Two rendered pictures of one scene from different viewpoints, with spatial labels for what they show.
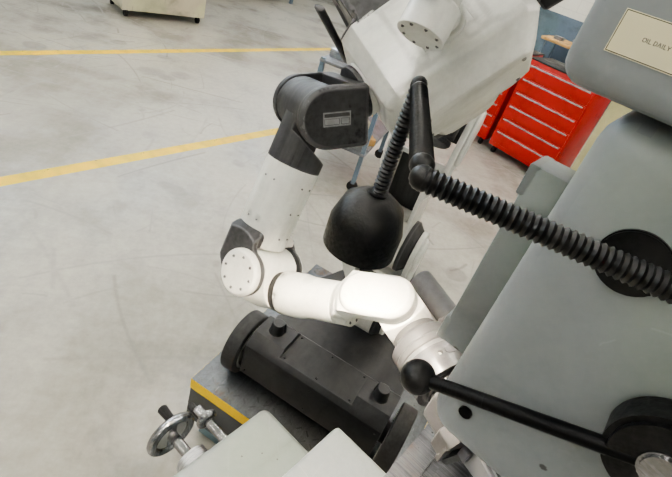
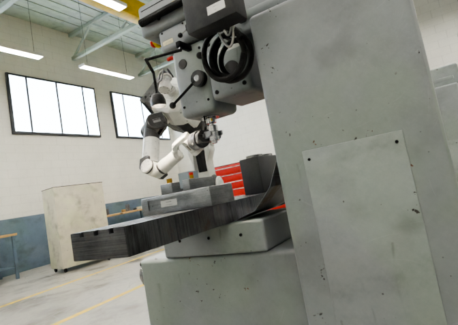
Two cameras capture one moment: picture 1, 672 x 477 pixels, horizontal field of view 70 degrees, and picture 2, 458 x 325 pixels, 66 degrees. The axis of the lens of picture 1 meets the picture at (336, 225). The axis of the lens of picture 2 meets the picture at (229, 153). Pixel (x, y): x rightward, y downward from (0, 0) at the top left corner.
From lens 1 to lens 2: 146 cm
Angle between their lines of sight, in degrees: 38
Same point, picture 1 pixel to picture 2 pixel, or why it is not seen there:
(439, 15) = (165, 83)
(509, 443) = (191, 104)
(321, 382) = not seen: hidden behind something
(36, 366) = not seen: outside the picture
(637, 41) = (165, 43)
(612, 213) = (177, 61)
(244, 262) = (146, 161)
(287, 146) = (146, 132)
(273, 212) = (149, 148)
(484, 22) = not seen: hidden behind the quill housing
